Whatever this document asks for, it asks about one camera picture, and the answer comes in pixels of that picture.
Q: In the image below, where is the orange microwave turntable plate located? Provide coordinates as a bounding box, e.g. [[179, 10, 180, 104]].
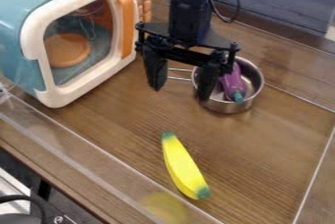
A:
[[45, 33, 90, 67]]

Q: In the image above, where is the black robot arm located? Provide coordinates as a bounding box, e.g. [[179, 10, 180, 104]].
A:
[[136, 0, 242, 101]]

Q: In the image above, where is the yellow toy banana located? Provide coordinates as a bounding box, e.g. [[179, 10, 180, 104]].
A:
[[161, 131, 211, 201]]

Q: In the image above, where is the purple toy eggplant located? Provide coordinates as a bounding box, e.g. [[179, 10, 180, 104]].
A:
[[220, 63, 247, 104]]

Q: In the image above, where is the clear acrylic barrier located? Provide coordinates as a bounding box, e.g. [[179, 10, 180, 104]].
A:
[[0, 86, 223, 224]]

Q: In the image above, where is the blue toy microwave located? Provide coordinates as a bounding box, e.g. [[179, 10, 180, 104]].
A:
[[0, 0, 152, 108]]

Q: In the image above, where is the silver pot with wire handle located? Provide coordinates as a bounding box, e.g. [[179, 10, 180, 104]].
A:
[[166, 56, 266, 114]]

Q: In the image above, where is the black cable bottom left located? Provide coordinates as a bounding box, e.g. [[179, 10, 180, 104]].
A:
[[0, 196, 47, 224]]

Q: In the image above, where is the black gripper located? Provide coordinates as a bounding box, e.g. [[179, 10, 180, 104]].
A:
[[137, 0, 242, 101]]

